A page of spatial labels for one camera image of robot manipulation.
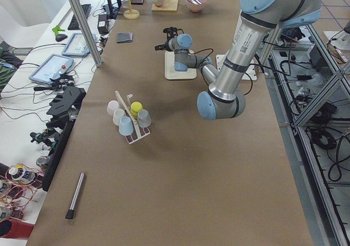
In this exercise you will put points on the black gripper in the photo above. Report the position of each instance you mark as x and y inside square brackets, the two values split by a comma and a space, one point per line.
[166, 46]

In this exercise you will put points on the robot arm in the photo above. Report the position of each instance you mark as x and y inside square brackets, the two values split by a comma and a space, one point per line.
[223, 99]

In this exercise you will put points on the cream rabbit tray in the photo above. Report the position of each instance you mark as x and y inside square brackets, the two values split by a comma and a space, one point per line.
[171, 74]

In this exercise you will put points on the yellow-green cup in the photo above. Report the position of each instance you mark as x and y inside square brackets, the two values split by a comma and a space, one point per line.
[135, 108]

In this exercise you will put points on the grey cup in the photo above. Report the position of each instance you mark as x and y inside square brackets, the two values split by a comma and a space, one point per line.
[143, 118]

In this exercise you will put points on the pale pink cup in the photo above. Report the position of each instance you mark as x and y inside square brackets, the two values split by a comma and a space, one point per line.
[112, 106]

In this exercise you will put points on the pale cream cup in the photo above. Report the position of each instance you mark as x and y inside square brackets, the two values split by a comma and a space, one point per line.
[117, 115]

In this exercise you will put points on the light blue cup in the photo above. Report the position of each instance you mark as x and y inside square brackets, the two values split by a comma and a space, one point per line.
[125, 126]

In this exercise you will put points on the folded grey cloth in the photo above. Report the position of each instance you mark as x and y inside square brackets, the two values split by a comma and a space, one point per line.
[124, 37]

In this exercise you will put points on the bamboo cutting board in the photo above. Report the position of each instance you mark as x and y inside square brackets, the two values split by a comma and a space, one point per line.
[169, 6]

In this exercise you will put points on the wooden mug tree stand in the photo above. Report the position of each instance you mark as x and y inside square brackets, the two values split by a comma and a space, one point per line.
[131, 13]

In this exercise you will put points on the large pink bowl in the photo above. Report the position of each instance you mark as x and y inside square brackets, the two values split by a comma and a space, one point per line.
[195, 6]

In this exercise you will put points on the black power adapter box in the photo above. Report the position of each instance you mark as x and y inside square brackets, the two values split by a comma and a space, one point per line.
[103, 24]

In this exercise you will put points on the teach pendant tablet far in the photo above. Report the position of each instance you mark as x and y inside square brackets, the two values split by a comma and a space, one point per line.
[76, 46]

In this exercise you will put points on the teach pendant tablet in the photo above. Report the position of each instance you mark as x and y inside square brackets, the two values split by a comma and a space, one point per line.
[52, 68]
[76, 46]

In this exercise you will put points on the black computer mouse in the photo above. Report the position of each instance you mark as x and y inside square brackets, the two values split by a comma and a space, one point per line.
[60, 37]

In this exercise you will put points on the teach pendant tablet near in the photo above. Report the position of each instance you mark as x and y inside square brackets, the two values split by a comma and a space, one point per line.
[52, 68]

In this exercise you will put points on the black plastic holder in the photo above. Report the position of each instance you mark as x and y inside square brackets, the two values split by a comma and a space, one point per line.
[59, 107]

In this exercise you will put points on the white labelled bottle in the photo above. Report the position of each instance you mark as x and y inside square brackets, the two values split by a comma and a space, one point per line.
[22, 175]

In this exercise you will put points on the metal cylinder rod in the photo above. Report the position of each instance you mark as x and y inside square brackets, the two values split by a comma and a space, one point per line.
[71, 211]

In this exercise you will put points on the aluminium frame post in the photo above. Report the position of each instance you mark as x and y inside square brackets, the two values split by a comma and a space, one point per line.
[85, 29]

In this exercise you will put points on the wooden rack handle rod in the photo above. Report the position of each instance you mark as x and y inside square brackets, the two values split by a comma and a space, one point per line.
[125, 106]

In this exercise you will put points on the white wire cup rack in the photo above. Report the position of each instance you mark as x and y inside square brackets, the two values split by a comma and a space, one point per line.
[138, 134]

